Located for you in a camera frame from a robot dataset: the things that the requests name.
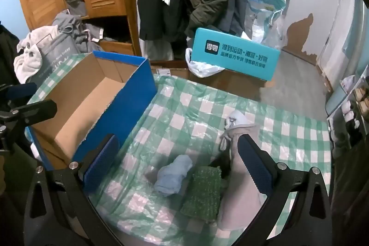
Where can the green turf pad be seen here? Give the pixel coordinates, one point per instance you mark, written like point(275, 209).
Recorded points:
point(201, 194)

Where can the wooden wardrobe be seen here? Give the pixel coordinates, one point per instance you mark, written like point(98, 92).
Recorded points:
point(131, 18)

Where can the light blue cloth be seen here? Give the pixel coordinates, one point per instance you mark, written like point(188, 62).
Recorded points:
point(173, 176)

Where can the green checked plastic tablecloth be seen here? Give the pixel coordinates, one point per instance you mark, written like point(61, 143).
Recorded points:
point(184, 125)

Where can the pale grey sock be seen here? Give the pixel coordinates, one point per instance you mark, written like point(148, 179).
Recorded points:
point(236, 119)

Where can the white towel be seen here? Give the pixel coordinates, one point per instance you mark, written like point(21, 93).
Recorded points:
point(27, 61)

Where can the grey printed bag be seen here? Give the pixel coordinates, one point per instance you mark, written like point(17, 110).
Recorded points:
point(54, 53)

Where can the black cloth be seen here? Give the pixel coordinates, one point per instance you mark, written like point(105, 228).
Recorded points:
point(217, 163)

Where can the grey hoodie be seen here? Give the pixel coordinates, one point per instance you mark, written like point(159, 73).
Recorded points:
point(72, 29)

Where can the teal printed box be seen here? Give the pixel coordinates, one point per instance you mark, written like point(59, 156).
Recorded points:
point(236, 41)

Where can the shoe rack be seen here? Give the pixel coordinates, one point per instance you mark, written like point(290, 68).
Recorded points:
point(353, 113)

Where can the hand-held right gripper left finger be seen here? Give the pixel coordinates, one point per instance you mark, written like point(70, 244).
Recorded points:
point(101, 161)

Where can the blue cardboard box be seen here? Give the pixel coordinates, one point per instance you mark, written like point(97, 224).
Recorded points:
point(86, 96)

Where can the white hanging garment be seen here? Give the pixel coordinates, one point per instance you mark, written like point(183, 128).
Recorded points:
point(157, 48)

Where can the clear blue-printed plastic bag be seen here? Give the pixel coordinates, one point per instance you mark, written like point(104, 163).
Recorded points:
point(265, 15)

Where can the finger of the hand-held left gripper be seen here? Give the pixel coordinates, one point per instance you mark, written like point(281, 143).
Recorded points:
point(20, 89)
point(34, 110)

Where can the grey cloth garment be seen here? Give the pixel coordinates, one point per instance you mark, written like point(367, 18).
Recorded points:
point(236, 184)

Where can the brown cardboard box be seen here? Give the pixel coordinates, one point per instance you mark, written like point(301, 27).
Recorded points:
point(230, 83)

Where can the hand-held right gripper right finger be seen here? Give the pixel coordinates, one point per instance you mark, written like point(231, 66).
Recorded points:
point(256, 166)

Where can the white plastic bag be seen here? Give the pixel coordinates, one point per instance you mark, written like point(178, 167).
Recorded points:
point(201, 68)

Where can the dark cloth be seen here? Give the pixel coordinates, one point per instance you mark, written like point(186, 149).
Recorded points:
point(8, 55)

